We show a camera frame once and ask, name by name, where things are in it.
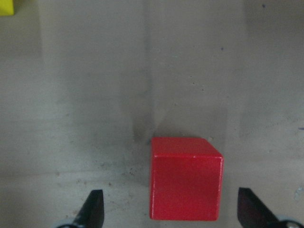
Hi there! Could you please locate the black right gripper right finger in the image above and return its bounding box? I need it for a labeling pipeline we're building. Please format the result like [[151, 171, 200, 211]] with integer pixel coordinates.
[[237, 188, 282, 228]]

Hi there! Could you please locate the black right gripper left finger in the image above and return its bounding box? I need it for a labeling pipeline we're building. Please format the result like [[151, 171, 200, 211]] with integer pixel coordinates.
[[72, 190, 105, 228]]

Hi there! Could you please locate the red wooden block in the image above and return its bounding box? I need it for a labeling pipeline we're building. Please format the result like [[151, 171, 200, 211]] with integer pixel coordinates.
[[150, 137, 224, 221]]

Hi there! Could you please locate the yellow wooden block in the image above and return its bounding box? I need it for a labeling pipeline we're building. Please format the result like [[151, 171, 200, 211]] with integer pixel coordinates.
[[0, 0, 14, 16]]

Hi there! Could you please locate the brown cardboard table cover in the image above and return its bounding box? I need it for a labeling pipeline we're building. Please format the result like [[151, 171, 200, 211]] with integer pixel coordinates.
[[0, 0, 304, 228]]

